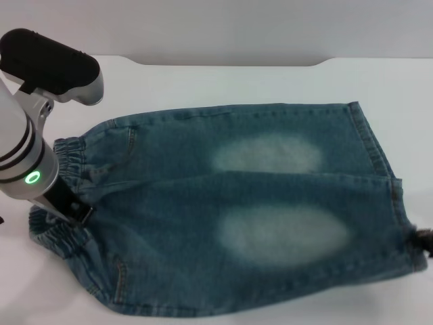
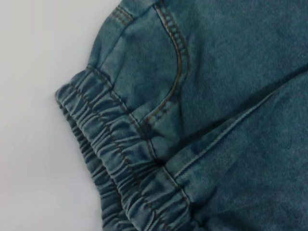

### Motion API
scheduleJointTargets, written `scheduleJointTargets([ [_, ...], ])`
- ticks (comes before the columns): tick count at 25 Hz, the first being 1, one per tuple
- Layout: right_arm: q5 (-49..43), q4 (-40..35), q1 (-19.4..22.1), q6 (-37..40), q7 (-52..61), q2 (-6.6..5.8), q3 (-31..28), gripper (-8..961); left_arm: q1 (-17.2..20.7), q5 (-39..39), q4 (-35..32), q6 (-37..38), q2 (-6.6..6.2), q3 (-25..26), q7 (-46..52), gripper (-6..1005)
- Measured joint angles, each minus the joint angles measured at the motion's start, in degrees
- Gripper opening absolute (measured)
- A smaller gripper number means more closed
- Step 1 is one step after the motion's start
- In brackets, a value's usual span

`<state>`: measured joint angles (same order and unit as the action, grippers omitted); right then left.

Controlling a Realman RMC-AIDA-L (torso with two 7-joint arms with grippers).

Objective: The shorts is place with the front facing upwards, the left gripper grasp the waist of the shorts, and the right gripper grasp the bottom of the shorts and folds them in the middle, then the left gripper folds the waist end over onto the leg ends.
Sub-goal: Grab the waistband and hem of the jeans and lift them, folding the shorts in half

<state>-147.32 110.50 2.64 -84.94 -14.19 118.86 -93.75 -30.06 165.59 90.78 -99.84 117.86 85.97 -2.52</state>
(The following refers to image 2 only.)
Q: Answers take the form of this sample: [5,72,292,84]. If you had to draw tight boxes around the blue denim shorts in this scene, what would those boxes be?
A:
[53,0,308,231]

